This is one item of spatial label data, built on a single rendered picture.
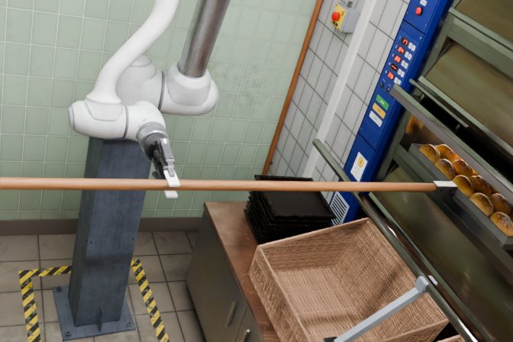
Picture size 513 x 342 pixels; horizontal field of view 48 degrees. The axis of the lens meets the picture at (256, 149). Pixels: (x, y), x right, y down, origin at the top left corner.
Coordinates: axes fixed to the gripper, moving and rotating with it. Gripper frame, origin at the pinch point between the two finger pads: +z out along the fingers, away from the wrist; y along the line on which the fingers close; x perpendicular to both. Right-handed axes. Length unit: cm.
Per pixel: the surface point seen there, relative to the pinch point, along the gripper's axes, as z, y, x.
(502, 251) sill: 31, 2, -99
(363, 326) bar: 40, 18, -48
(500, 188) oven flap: 30, -21, -84
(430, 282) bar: 41, 2, -63
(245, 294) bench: -14, 62, -45
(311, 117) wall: -94, 27, -100
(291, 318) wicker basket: 10, 49, -50
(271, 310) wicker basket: -3, 58, -50
